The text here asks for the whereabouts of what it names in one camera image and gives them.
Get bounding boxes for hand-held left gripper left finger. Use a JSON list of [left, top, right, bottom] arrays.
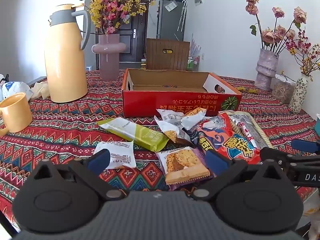
[[31, 149, 128, 202]]

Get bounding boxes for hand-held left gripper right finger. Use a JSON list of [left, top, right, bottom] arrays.
[[190, 151, 288, 202]]

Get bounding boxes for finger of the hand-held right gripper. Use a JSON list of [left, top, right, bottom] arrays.
[[259, 147, 303, 170], [290, 139, 320, 155]]

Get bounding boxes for red noodle snack packet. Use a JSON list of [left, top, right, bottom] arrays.
[[194, 112, 262, 165]]

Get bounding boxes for silver striped snack packet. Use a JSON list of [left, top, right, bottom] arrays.
[[229, 112, 274, 150]]

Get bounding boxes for green white snack bar packet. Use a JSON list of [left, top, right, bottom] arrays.
[[97, 117, 168, 152]]

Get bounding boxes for red cardboard box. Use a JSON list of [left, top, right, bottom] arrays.
[[122, 68, 242, 118]]

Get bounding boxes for red patterned tablecloth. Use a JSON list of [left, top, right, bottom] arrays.
[[0, 69, 320, 230]]

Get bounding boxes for white floral vase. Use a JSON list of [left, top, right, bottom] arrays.
[[289, 74, 309, 113]]

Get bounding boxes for glass jar of seeds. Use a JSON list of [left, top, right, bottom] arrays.
[[271, 74, 297, 104]]

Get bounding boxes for fallen yellow blossoms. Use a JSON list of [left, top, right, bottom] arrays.
[[236, 86, 259, 94]]

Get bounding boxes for textured pink vase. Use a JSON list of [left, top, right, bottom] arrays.
[[254, 48, 279, 92]]

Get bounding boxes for beige cloth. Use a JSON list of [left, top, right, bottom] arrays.
[[31, 82, 50, 100]]

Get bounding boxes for red yellow berry branches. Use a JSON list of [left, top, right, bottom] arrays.
[[285, 30, 320, 80]]

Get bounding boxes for yellow mug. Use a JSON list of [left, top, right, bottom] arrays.
[[0, 92, 33, 137]]

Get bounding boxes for pink glass vase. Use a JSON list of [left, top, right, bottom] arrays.
[[91, 34, 127, 81]]

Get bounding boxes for small storage rack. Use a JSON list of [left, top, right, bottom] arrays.
[[187, 55, 200, 72]]

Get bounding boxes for yellow thermos jug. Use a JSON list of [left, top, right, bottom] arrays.
[[44, 3, 92, 103]]

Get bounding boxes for white plastic bag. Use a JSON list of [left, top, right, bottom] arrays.
[[0, 74, 34, 100]]

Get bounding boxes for wooden chair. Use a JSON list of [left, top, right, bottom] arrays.
[[146, 38, 190, 71]]

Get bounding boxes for purple dried flowers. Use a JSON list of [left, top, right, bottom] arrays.
[[189, 34, 202, 57]]

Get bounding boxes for dried pink roses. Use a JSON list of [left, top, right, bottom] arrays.
[[245, 0, 307, 53]]

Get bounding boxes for dark brown door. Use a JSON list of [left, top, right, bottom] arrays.
[[117, 1, 148, 63]]

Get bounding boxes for grey refrigerator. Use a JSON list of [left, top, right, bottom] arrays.
[[157, 0, 187, 42]]

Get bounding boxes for white umbrella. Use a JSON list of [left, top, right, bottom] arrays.
[[177, 0, 187, 32]]

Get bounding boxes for pink yellow blossom branches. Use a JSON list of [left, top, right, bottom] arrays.
[[72, 0, 187, 35]]

